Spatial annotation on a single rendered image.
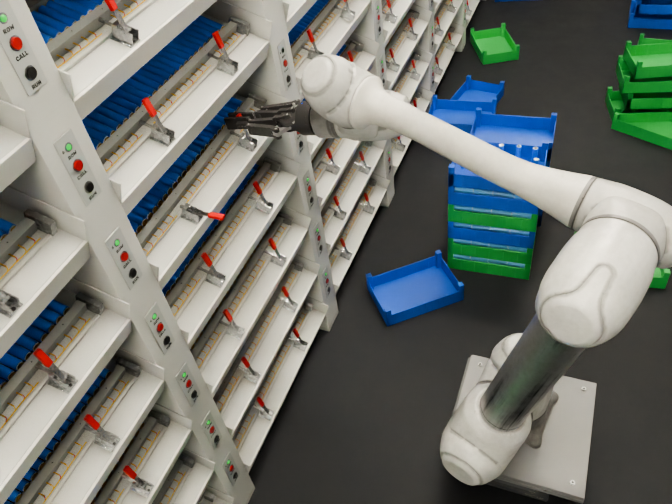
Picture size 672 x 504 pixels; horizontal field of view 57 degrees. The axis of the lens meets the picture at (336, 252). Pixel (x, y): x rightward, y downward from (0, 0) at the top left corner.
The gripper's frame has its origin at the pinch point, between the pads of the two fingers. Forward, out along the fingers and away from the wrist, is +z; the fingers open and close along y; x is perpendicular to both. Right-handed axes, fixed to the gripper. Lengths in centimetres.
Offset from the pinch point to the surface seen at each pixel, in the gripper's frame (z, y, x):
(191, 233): -0.9, -30.7, -7.9
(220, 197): -1.2, -18.4, -8.1
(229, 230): 7.7, -11.5, -24.6
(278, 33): -4.4, 20.7, 11.0
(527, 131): -44, 105, -73
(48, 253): -2, -59, 13
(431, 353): -25, 17, -103
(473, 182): -35, 57, -62
